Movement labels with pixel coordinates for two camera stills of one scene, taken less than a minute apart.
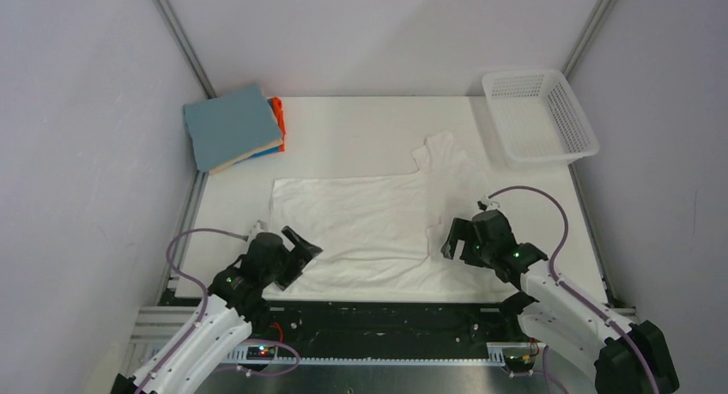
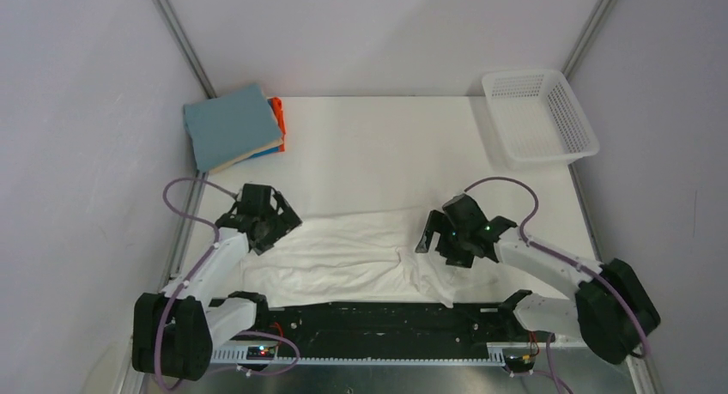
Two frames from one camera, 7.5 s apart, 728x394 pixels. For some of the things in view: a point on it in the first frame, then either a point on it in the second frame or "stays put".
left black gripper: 305,251 → 286,221
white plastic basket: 537,118 stays put
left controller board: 261,352 stays put
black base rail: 384,328 stays put
